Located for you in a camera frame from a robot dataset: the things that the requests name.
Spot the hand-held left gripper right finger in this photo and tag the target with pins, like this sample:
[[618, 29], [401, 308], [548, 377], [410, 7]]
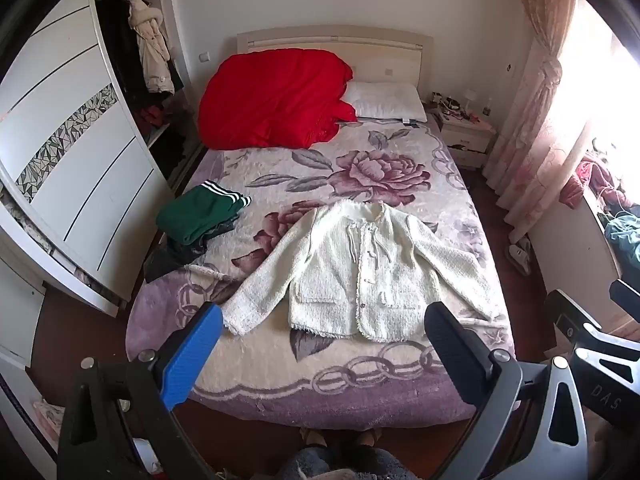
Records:
[[452, 355]]

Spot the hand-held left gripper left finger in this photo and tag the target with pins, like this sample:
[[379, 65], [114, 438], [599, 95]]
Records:
[[195, 355]]

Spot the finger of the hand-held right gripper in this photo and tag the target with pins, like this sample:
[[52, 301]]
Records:
[[570, 315], [627, 292]]

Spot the white tweed jacket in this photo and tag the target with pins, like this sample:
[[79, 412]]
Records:
[[350, 280]]

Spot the pile of dark red clothes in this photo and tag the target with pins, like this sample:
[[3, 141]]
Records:
[[150, 117]]

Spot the black hanging clothes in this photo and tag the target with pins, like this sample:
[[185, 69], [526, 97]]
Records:
[[117, 50]]

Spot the teal crumpled clothing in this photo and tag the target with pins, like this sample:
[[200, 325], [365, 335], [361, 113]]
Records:
[[622, 235]]

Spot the white slipper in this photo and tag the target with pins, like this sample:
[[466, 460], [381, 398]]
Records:
[[520, 257]]

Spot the dark folded garment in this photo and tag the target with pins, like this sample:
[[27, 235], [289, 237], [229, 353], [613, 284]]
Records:
[[165, 260]]

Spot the floral plush blanket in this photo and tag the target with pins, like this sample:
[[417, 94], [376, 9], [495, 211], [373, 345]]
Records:
[[350, 390]]

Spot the pink crumpled clothing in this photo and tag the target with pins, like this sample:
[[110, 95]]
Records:
[[592, 180]]

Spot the green striped garment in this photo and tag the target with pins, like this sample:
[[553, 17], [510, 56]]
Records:
[[195, 215]]

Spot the person's legs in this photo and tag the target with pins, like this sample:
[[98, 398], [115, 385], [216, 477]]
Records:
[[345, 462]]

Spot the folded pink cloth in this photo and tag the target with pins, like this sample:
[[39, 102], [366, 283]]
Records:
[[47, 420]]

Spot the cream nightstand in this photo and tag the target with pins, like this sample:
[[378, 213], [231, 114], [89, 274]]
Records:
[[465, 137]]

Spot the pink patterned curtain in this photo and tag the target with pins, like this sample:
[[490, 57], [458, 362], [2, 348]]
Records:
[[540, 100]]

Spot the white sliding door wardrobe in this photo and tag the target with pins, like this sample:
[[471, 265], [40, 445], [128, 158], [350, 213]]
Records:
[[75, 160]]

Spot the pile of small nightstand things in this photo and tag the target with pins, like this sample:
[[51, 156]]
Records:
[[457, 105]]

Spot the white pillow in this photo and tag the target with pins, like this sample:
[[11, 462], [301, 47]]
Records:
[[387, 100]]

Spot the red quilt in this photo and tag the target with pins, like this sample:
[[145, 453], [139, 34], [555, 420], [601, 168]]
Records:
[[270, 100]]

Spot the cream bed headboard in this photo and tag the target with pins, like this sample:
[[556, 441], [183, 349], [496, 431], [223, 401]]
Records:
[[390, 60]]

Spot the beige hanging coat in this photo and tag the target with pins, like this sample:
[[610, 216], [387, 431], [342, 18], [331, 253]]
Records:
[[152, 45]]

